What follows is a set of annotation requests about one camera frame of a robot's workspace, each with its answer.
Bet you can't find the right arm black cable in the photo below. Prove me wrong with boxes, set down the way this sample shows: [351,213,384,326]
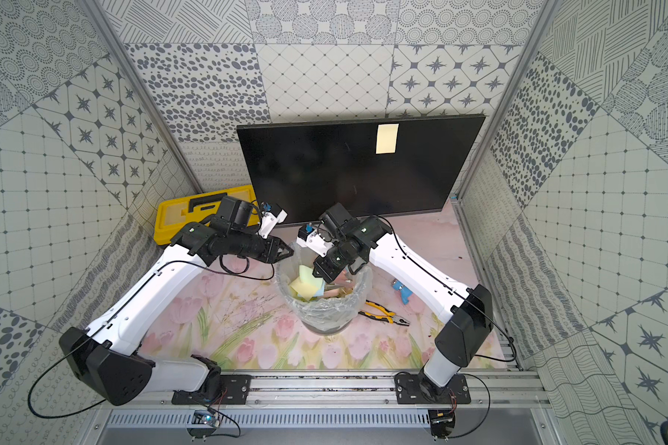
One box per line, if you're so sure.
[375,213,520,441]

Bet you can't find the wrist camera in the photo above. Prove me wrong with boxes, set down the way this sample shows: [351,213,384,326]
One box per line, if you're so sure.
[258,202,288,239]
[296,224,333,258]

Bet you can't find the black computer monitor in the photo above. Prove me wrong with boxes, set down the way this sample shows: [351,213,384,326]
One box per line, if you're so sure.
[237,113,486,224]

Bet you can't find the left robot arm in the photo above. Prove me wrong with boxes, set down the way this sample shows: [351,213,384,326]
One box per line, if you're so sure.
[59,196,293,406]

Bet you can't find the blue plastic clamp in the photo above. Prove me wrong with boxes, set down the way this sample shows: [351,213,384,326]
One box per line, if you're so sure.
[392,279,413,305]

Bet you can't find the mesh waste bin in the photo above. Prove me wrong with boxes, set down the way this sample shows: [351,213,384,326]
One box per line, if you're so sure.
[294,301,359,335]

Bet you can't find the yellow black toolbox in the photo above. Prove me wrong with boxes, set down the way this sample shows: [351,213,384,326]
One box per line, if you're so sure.
[153,185,256,246]

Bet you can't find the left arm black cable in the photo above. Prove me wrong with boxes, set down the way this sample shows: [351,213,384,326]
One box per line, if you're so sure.
[26,255,276,421]

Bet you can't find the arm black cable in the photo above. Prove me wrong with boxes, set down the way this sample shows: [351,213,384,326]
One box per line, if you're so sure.
[26,255,276,421]
[375,213,520,441]

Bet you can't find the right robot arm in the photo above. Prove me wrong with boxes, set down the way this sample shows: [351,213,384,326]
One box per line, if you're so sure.
[297,203,494,402]

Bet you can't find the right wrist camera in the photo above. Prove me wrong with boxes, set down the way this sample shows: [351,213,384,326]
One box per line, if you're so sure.
[296,224,333,258]

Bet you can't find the yellow handled pliers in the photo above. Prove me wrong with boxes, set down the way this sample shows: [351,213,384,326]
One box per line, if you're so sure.
[358,300,410,326]

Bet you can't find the pale yellow sticky note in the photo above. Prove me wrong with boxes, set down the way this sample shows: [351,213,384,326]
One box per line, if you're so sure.
[375,123,399,155]

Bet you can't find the small green circuit board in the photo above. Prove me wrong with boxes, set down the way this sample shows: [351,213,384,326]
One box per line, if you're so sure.
[191,410,220,429]

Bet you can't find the green sticky note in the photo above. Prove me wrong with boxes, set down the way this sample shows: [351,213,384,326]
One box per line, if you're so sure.
[289,265,326,301]

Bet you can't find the pink floral table mat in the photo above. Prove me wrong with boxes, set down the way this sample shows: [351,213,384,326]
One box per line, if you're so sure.
[130,205,508,371]

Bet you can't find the aluminium mounting rail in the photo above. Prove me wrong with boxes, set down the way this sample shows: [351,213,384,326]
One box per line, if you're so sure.
[88,369,552,413]

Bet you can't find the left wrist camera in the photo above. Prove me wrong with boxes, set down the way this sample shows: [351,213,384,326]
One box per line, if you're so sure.
[258,202,288,239]

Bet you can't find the discarded sticky notes pile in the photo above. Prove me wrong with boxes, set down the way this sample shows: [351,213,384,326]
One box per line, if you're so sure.
[289,272,354,302]

